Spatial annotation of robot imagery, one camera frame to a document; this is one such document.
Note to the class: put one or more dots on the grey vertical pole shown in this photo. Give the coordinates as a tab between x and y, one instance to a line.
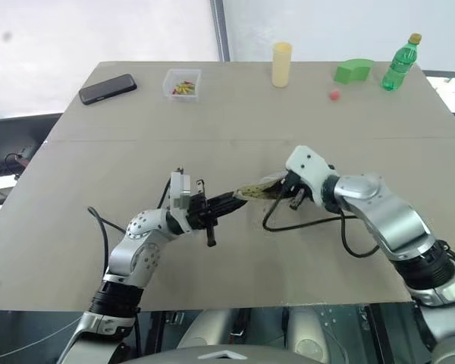
220	30

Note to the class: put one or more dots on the grey rounded robot leg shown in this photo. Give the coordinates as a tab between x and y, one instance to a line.
307	331
206	328

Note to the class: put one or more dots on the dark side bench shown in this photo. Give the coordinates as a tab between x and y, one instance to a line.
11	151

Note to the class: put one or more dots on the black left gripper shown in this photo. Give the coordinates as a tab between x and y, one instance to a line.
199	212

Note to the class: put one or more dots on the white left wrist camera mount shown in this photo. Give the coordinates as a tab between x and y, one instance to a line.
180	191

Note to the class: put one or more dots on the green curved block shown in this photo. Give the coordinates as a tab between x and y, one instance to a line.
352	71

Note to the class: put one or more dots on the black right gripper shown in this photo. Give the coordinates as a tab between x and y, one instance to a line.
297	184

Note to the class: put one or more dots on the black smartphone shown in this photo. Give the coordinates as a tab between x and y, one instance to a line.
107	88

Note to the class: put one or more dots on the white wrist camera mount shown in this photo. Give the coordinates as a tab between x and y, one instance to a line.
311	167
180	191

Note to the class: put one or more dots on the small red ball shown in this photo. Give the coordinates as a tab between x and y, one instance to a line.
334	94

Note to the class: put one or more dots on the green plastic bottle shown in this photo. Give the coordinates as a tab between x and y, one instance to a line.
399	62

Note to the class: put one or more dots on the grey robot torso front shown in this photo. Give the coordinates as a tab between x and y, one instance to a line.
220	354

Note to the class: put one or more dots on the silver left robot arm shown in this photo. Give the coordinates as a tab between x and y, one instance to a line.
136	250

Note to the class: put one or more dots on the clear plastic box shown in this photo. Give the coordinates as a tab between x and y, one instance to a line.
182	84

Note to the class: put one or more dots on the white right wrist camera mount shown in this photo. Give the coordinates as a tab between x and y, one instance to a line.
311	167

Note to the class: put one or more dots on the small colourful pegs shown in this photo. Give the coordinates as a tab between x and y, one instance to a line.
182	88

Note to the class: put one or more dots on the pale yellow cylinder cup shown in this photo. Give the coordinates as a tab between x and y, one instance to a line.
281	64

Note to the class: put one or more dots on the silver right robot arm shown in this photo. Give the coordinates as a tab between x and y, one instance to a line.
394	220

